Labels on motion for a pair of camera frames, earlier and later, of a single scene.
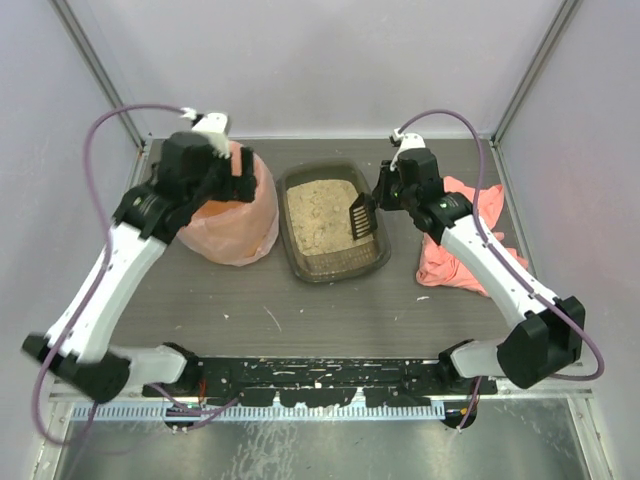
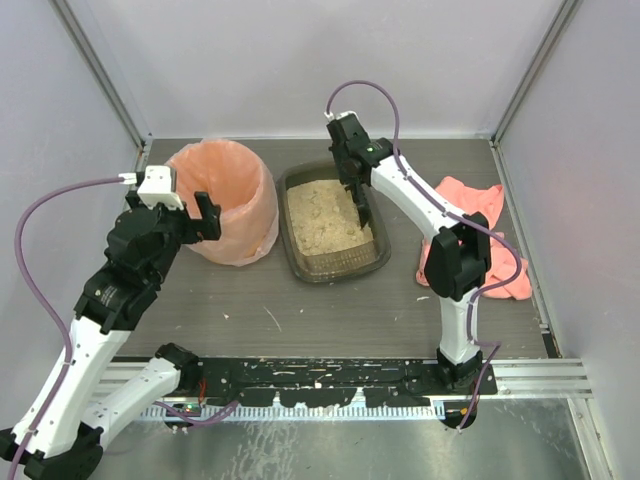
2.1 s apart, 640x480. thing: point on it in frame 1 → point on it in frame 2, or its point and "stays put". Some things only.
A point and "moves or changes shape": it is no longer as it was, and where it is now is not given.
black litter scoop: x=360 y=211 moves or changes shape
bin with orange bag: x=236 y=232 stays put
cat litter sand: x=320 y=217 stays put
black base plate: x=326 y=382 stays put
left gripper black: x=239 y=176 → x=187 y=223
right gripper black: x=385 y=185 → x=351 y=167
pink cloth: x=435 y=268 stays put
